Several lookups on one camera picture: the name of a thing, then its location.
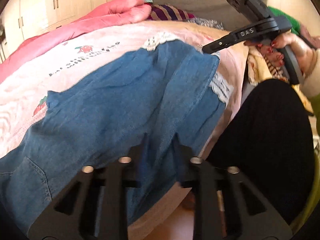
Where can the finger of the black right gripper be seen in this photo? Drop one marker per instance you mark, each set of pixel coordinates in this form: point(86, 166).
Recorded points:
point(224, 42)

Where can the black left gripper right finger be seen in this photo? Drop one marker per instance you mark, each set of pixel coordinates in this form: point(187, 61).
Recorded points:
point(227, 204)

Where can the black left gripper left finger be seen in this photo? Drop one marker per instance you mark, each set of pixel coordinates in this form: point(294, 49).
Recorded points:
point(93, 205)

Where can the blue denim pants lace hem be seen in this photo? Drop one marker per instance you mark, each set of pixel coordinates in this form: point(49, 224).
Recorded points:
point(171, 90)

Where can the striped purple cloth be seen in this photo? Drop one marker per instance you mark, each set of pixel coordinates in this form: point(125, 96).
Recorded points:
point(167, 12)

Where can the black trousers of person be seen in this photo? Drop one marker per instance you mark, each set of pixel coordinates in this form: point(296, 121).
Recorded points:
point(270, 141)

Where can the pink quilt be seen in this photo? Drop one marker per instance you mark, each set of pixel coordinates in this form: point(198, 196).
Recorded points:
point(112, 13)

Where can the pink strawberry print bedsheet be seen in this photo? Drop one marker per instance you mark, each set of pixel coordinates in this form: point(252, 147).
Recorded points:
point(24, 94)

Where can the white glossy wardrobe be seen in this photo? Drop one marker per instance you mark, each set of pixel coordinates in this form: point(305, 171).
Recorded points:
point(23, 19)

